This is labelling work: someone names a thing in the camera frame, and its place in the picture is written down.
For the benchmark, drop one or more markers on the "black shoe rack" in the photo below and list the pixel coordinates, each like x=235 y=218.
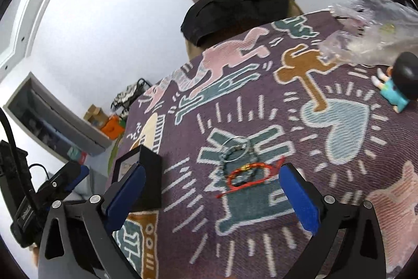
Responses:
x=127 y=94

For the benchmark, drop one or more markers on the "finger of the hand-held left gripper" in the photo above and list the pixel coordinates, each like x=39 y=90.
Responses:
x=80 y=172

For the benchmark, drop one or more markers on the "black jewelry box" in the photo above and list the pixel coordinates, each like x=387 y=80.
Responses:
x=152 y=181

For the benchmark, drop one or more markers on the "printed purple blanket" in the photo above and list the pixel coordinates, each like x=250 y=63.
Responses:
x=261 y=233

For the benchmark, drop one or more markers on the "clear plastic bag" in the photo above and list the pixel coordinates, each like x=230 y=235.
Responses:
x=375 y=34

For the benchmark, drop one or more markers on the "small cardboard box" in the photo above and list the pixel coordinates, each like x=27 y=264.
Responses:
x=96 y=114

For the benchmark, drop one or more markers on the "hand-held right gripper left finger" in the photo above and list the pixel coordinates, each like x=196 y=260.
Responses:
x=129 y=192

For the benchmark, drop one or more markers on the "green oval mat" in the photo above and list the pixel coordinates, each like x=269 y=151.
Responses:
x=114 y=151

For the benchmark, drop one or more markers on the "orange box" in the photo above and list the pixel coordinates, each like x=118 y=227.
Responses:
x=111 y=128

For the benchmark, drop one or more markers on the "black-haired doll figure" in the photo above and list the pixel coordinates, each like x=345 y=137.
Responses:
x=405 y=69

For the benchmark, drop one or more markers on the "grey doorway frame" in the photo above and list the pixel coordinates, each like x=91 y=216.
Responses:
x=81 y=132

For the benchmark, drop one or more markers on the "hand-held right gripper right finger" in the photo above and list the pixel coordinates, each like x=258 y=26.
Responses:
x=298 y=197

